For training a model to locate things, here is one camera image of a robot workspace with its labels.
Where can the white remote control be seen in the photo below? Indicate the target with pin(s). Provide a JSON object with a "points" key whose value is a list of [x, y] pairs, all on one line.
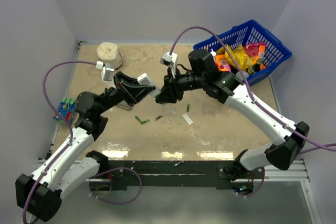
{"points": [[144, 79]]}

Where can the blue plastic basket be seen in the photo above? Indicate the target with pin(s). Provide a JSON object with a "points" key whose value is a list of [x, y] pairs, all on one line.
{"points": [[250, 32]]}

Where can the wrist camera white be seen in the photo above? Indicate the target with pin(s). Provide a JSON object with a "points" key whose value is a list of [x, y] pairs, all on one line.
{"points": [[170, 60], [107, 73]]}

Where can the battery multipack blue green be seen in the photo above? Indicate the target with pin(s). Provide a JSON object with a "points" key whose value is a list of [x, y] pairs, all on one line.
{"points": [[67, 109]]}

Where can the grey remote control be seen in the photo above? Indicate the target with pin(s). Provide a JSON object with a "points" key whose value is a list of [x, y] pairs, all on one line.
{"points": [[124, 106]]}

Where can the white battery cover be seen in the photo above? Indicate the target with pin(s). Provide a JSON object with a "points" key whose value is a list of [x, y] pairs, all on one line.
{"points": [[187, 119]]}

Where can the dark glass bottle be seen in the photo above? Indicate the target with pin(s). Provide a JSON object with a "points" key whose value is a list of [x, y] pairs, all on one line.
{"points": [[256, 67]]}

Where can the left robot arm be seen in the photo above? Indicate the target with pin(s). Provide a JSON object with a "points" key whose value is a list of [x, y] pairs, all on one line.
{"points": [[42, 192]]}

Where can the yellow snack bag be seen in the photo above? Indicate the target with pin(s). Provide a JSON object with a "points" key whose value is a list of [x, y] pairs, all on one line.
{"points": [[239, 55]]}

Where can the orange box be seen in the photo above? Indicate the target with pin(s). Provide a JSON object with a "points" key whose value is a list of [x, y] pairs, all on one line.
{"points": [[222, 63]]}

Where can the white tissue roll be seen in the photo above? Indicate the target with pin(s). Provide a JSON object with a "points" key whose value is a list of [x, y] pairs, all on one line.
{"points": [[109, 53]]}

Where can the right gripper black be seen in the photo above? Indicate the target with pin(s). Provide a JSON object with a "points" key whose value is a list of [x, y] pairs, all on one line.
{"points": [[166, 94]]}

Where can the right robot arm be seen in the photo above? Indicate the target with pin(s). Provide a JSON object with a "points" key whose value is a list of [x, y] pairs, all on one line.
{"points": [[286, 136]]}

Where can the orange tall carton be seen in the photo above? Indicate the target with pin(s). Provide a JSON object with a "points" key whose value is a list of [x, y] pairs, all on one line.
{"points": [[261, 51]]}

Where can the black base frame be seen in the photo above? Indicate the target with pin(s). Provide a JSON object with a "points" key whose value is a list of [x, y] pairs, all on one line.
{"points": [[218, 174]]}

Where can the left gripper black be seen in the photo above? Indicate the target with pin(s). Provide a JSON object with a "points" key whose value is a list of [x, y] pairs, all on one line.
{"points": [[136, 94]]}

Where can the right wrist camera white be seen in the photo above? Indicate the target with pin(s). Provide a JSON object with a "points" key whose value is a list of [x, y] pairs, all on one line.
{"points": [[170, 60]]}

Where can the red soda can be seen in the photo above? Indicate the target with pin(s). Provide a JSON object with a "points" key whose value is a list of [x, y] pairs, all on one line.
{"points": [[243, 74]]}

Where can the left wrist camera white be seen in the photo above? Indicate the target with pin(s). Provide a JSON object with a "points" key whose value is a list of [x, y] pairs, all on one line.
{"points": [[107, 73]]}

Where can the white bottle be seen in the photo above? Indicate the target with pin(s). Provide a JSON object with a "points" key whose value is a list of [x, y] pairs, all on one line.
{"points": [[213, 53]]}

